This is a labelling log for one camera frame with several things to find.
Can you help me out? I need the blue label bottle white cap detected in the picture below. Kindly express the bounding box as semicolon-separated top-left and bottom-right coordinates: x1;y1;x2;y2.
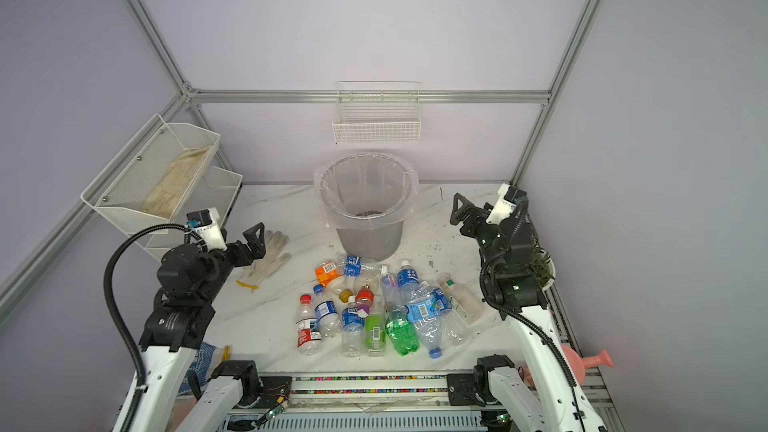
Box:
396;259;420;302

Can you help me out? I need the clear bottle white cap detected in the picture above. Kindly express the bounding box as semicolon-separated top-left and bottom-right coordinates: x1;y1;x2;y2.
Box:
380;264;401;312

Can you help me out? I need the large clear blue cap bottle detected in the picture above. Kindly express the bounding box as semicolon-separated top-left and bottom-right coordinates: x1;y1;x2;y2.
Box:
402;282;442;359

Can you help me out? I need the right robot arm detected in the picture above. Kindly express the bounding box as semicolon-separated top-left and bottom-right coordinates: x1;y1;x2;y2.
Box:
450;186;607;431

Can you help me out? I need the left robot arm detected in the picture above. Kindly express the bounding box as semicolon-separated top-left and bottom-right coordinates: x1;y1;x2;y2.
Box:
103;223;266;431

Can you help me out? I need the grey bin with plastic liner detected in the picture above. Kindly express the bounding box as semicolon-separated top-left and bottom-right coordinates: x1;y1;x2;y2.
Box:
314;152;420;261

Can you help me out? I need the white work glove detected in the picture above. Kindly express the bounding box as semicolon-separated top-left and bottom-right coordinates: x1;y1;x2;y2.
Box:
236;231;292;290

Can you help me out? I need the potted green plant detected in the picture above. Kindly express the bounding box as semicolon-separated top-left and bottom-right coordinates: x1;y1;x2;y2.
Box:
529;247;556;291

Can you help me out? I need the clear bottle green cap right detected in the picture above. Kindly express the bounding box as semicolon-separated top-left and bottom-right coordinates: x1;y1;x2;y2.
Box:
437;273;483;324

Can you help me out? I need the orange label bottle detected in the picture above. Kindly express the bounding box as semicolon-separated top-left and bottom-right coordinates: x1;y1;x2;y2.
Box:
315;261;345;289

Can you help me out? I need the blue dotted glove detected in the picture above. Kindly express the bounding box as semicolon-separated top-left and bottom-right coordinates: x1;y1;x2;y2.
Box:
188;342;231;387

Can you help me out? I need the lying blue label bottle top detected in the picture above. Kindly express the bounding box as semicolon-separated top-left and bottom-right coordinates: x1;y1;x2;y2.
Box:
337;253;381;278

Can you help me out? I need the white mesh two-tier shelf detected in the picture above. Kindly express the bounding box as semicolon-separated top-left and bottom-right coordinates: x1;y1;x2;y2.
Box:
81;114;242;236

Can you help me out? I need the green soda bottle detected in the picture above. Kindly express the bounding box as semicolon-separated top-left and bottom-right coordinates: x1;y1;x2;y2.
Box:
385;308;420;356

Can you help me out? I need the pink watering can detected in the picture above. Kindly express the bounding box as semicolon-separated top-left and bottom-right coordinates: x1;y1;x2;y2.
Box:
561;344;614;384

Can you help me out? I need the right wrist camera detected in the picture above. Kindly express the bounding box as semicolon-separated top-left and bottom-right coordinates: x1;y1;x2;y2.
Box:
486;183;527;225

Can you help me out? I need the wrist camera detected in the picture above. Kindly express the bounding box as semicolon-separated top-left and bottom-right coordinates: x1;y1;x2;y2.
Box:
186;208;226;250
486;183;527;225

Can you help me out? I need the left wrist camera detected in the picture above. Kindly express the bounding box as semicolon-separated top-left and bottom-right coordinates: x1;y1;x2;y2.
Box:
186;208;226;250

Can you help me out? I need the white wire wall basket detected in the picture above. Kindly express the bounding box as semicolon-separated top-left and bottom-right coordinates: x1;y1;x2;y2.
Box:
332;81;422;146

